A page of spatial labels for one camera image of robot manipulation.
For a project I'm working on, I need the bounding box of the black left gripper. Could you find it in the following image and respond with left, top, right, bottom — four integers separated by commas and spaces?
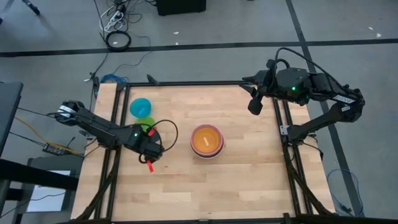
139, 126, 165, 174

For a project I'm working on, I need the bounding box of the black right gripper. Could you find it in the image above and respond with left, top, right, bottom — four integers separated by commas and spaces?
239, 59, 280, 116

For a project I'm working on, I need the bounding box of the orange bowl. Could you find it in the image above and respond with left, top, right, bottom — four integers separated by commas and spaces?
192, 126, 222, 155

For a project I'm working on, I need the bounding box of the pink bowl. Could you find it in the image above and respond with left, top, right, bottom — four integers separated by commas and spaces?
190, 124, 224, 158

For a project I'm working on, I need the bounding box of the lime green bowl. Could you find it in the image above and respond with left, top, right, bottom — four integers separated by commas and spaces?
134, 116, 155, 131

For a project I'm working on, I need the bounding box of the cyan bowl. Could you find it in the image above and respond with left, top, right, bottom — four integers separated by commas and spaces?
129, 97, 153, 119

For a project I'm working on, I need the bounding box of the grey bowl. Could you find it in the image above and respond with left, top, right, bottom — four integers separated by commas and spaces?
192, 149, 223, 159

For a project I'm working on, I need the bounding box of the small black device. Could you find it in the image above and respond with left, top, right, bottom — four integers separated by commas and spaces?
42, 142, 66, 156

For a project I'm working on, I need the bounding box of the black box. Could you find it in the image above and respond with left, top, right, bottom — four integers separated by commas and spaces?
155, 0, 207, 16

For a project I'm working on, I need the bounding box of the grey stand with white panel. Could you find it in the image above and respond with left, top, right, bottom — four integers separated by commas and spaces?
18, 157, 78, 215

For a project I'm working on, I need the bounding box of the black bar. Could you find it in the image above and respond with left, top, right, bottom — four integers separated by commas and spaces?
0, 158, 79, 191

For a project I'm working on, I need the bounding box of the white power strip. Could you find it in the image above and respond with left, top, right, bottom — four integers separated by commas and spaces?
104, 11, 125, 32

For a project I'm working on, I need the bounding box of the dark grey desk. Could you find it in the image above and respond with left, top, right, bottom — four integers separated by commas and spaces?
0, 81, 24, 156

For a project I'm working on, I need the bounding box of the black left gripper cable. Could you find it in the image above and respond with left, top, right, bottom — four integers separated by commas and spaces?
138, 119, 179, 165

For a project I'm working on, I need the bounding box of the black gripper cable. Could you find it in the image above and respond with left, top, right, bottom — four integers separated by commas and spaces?
138, 119, 179, 165
274, 47, 358, 94

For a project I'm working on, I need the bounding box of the black aluminium table frame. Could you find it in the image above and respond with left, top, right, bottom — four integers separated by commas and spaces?
73, 79, 336, 224

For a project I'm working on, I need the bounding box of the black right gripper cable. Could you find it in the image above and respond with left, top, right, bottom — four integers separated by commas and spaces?
274, 47, 358, 94

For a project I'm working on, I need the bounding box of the black pointed frame bracket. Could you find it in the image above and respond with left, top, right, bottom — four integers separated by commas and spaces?
146, 73, 160, 86

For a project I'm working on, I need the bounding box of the blue cable bundle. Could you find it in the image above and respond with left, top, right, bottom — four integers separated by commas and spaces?
101, 73, 130, 84

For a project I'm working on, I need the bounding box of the black coiled cable ring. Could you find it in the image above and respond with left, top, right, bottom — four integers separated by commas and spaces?
105, 30, 132, 52

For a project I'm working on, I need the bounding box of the yellow cable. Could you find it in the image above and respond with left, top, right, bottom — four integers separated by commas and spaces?
14, 115, 83, 156

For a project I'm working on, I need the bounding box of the blue cable loop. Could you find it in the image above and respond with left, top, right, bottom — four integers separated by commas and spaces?
326, 168, 364, 218

